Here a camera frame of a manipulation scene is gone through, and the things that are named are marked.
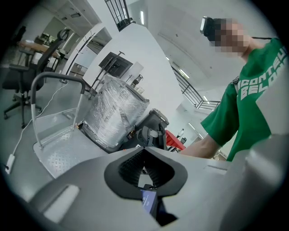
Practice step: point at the white power strip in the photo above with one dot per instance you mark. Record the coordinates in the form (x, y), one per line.
(10, 163)

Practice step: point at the brown desk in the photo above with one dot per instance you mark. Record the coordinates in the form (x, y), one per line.
(34, 46)

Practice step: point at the black coat rack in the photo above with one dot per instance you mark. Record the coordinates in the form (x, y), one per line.
(77, 53)

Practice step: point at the person's right forearm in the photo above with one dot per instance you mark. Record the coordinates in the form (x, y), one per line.
(203, 149)

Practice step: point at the person's green printed t-shirt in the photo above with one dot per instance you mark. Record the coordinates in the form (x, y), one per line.
(243, 117)

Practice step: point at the black office chair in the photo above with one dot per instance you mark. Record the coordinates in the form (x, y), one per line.
(18, 76)

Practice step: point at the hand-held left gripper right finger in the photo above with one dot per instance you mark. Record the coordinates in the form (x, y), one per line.
(198, 191)

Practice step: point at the plastic-wrapped bundle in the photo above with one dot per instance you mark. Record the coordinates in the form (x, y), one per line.
(113, 112)

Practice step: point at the grey platform trolley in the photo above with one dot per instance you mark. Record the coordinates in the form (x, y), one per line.
(67, 153)

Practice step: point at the black chest-mounted monitor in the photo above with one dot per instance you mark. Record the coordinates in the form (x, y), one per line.
(147, 200)

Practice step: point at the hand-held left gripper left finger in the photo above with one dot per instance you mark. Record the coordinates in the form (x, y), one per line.
(90, 191)

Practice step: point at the red covered pedestal table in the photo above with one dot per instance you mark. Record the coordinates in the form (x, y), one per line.
(173, 139)

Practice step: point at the grey cleaning machine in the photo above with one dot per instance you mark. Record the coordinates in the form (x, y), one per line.
(155, 121)

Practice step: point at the black metal railing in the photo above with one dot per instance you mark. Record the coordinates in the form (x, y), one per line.
(123, 22)

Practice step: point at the person's head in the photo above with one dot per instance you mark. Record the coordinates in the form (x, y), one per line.
(234, 40)

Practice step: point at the black head-mounted camera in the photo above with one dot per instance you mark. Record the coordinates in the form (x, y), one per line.
(206, 27)

